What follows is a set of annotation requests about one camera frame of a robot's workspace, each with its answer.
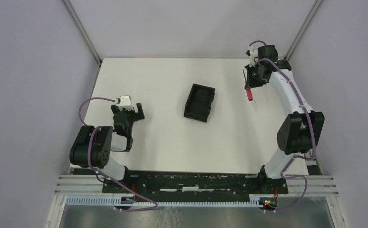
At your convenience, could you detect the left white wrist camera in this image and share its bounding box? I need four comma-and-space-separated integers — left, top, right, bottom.
115, 95, 132, 106

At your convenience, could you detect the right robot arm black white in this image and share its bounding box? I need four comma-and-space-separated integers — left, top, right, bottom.
243, 41, 325, 194

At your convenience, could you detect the left aluminium frame post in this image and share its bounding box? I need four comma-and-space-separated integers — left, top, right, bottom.
61, 0, 102, 67

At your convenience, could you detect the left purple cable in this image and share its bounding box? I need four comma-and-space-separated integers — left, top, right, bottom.
78, 97, 158, 212

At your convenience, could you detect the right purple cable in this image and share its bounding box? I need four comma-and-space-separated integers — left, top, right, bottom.
248, 40, 317, 212

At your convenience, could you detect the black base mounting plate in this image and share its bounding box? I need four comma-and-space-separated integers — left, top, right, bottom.
102, 170, 289, 204

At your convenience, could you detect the red handled screwdriver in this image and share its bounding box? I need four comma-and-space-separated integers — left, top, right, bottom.
242, 69, 253, 101

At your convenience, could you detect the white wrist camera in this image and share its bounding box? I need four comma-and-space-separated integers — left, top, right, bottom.
246, 46, 259, 66
115, 95, 132, 106

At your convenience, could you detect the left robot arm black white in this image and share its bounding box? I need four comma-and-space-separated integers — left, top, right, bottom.
69, 103, 145, 194

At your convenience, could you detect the aluminium front rail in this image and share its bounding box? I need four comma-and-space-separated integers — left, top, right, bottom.
55, 175, 339, 197

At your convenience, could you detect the white slotted cable duct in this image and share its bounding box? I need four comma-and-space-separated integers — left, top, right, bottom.
66, 196, 263, 208

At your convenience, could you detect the right aluminium frame post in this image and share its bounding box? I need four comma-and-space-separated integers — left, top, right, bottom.
284, 0, 324, 60

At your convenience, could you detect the purple cable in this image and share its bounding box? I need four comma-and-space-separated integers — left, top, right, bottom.
248, 40, 317, 212
78, 97, 158, 212

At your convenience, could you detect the black plastic bin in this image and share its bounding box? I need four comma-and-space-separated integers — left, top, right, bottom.
184, 84, 215, 123

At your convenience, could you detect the aluminium frame post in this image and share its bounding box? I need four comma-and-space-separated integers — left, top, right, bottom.
284, 0, 324, 60
61, 0, 102, 67

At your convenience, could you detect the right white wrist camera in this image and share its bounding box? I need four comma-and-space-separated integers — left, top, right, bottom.
246, 46, 259, 66

